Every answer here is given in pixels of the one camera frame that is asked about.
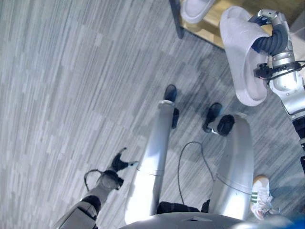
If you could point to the white slipper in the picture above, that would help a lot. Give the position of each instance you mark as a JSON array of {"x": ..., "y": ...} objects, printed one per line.
[
  {"x": 240, "y": 59},
  {"x": 195, "y": 9}
]

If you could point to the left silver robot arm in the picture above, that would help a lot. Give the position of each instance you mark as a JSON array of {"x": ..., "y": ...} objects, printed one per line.
[{"x": 95, "y": 198}]

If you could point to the person's white sneaker green stripes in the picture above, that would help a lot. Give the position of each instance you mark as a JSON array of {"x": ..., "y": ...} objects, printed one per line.
[{"x": 261, "y": 198}]

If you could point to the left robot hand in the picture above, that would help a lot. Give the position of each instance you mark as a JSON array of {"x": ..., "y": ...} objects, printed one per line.
[{"x": 118, "y": 163}]

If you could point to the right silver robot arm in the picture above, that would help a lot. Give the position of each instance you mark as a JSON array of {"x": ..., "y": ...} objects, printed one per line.
[{"x": 289, "y": 91}]

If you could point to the dark robot foot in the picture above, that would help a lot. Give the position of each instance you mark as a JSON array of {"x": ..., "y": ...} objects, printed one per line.
[
  {"x": 170, "y": 93},
  {"x": 214, "y": 114}
]

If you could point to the right silver robot leg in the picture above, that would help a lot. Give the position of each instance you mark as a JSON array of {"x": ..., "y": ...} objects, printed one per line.
[{"x": 236, "y": 167}]

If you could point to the silver robot torso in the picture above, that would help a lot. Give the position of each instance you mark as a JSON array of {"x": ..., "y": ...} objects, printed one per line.
[{"x": 190, "y": 220}]

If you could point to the left dark robot foot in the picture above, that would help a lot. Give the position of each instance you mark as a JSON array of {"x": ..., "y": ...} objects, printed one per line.
[{"x": 170, "y": 93}]

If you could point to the wooden shoe rack dark frame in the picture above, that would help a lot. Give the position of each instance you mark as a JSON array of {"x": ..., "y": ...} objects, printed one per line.
[{"x": 209, "y": 28}]

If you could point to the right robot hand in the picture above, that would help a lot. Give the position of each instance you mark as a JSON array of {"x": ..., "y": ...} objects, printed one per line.
[{"x": 278, "y": 40}]

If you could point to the right dark robot foot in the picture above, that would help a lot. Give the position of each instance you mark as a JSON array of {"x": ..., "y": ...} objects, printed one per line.
[{"x": 214, "y": 114}]

